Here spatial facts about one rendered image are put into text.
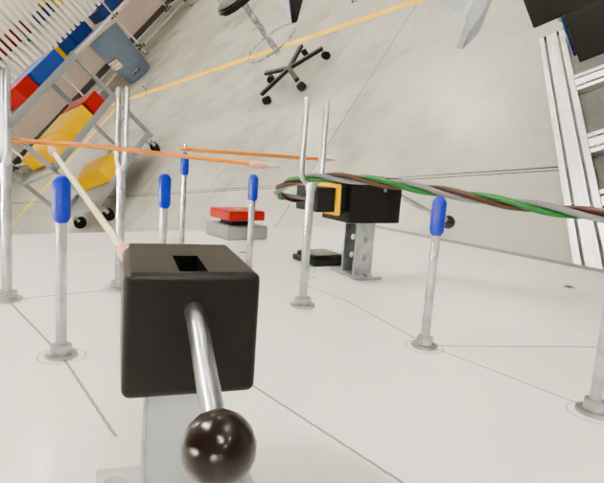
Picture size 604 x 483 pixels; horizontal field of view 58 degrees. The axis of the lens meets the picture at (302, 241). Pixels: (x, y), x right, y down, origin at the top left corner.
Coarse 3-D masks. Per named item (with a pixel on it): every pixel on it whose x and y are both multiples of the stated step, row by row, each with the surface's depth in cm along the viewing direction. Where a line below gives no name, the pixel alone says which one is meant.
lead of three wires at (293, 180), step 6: (306, 174) 37; (312, 174) 36; (288, 180) 38; (294, 180) 37; (300, 180) 37; (312, 180) 36; (276, 186) 40; (282, 186) 39; (288, 186) 38; (276, 192) 40; (282, 192) 42; (282, 198) 43; (288, 198) 43; (294, 198) 44; (300, 198) 44
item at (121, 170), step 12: (120, 96) 38; (120, 108) 38; (120, 120) 38; (120, 132) 38; (120, 144) 38; (120, 168) 37; (120, 180) 38; (120, 192) 38; (120, 204) 38; (120, 216) 38; (120, 228) 38; (120, 264) 39; (120, 276) 39; (108, 288) 38; (120, 288) 38
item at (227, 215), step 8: (216, 208) 67; (224, 208) 67; (232, 208) 67; (240, 208) 68; (248, 208) 69; (216, 216) 66; (224, 216) 65; (232, 216) 64; (240, 216) 65; (256, 216) 66; (264, 216) 67; (232, 224) 65; (240, 224) 66
